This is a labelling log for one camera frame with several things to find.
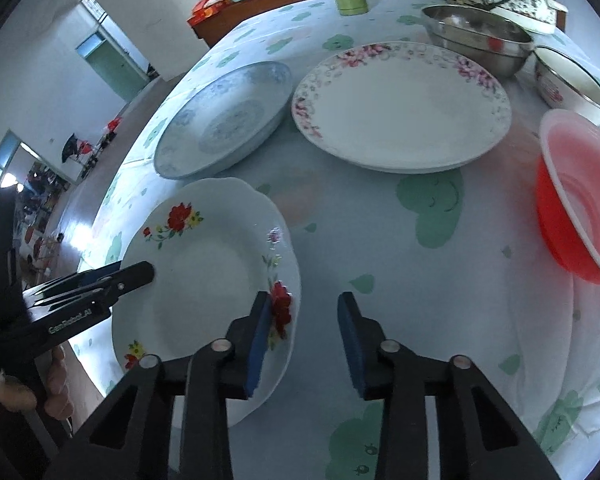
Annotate white plate red flowers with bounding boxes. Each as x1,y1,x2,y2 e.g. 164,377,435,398
111,178,301,426

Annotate blue patterned white plate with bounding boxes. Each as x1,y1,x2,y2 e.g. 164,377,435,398
154,61,294,180

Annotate red plastic bowl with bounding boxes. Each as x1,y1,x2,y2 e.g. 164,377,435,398
535,110,600,284

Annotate white plate pink floral rim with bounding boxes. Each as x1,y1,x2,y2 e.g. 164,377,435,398
291,41,512,174

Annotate white enamel bowl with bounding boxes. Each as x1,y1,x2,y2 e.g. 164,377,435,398
533,46,600,126

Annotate stainless steel bowl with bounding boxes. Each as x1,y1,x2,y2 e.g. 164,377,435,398
422,4,534,78

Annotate person's left hand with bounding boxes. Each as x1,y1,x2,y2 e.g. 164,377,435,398
0,344,74,422

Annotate red stroller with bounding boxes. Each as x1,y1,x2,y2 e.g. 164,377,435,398
61,133,97,166

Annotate floral plastic tablecloth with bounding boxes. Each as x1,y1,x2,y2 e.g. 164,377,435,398
68,0,600,479

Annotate green door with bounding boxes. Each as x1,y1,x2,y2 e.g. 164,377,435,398
76,32,148,103

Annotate red plastic basket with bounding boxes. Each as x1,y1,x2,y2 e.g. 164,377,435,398
187,0,232,27

